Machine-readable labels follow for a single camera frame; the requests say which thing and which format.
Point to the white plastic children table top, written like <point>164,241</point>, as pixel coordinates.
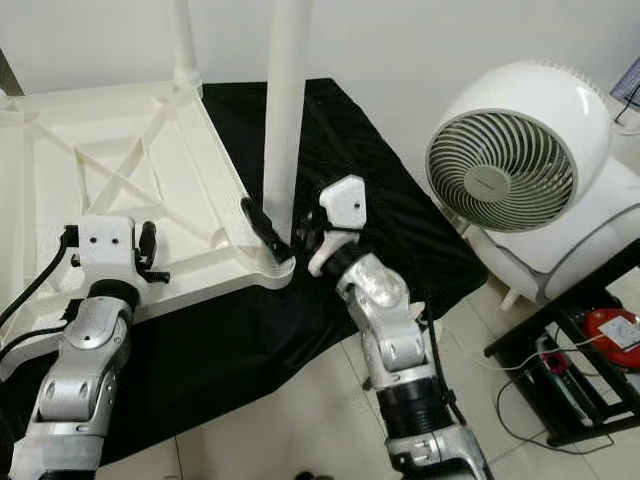
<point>50,230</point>

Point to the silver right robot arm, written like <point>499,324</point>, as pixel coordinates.
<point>390,330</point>

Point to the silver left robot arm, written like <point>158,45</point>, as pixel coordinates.
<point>90,380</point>

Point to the black tablecloth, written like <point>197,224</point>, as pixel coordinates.
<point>260,340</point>

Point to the white round floor fan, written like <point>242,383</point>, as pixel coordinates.
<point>490,180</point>

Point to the white rounded plastic appliance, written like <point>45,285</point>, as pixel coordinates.
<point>570,250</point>

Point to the red round device white label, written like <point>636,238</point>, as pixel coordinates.
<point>610,328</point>

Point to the white purple tower fan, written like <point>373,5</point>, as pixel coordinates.
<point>628,85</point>

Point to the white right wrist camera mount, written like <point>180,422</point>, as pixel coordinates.
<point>345,200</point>

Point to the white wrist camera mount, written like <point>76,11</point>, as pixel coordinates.
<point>345,200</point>
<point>105,238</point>

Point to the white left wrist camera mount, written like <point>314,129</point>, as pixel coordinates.
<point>105,238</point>

